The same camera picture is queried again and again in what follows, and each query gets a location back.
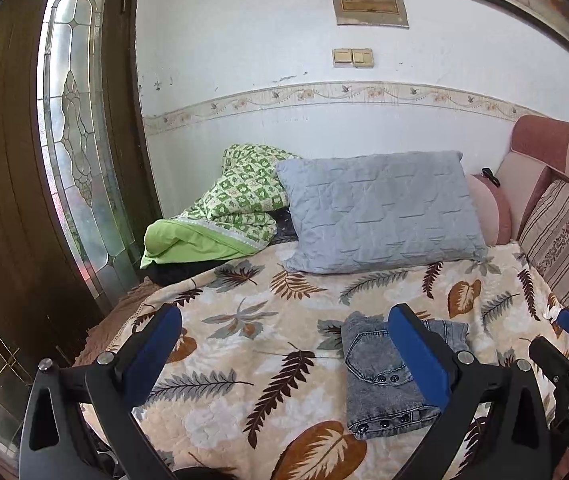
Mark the beige light switch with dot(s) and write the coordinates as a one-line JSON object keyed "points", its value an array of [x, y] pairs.
{"points": [[343, 57], [363, 58]]}

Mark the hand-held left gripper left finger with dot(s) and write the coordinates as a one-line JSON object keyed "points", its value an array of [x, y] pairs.
{"points": [[150, 345]]}

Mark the striped floral cushion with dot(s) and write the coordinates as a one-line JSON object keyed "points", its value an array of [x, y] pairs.
{"points": [[564, 240]]}

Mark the wooden door with stained glass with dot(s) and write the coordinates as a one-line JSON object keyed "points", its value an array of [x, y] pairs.
{"points": [[14, 160]]}

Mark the pink sofa backrest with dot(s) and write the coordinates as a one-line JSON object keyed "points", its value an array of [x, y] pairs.
{"points": [[529, 175]]}

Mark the green patterned quilt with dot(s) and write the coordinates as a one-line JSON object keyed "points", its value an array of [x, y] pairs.
{"points": [[239, 195]]}

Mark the pink bolster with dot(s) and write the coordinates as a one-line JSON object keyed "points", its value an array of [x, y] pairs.
{"points": [[489, 210]]}

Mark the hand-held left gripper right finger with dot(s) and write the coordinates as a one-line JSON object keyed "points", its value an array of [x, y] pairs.
{"points": [[417, 345]]}

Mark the leaf print blanket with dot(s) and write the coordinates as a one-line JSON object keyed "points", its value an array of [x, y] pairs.
{"points": [[244, 310]]}

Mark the grey quilted pillow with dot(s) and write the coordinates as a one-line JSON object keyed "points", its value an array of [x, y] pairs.
{"points": [[379, 210]]}

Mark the wall electrical panel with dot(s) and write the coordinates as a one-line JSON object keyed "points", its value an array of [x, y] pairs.
{"points": [[367, 2]]}

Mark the grey-blue denim pants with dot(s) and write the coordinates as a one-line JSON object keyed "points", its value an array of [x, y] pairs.
{"points": [[374, 400]]}

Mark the brown lace-edged bed cover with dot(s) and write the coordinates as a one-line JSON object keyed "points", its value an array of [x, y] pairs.
{"points": [[114, 320]]}

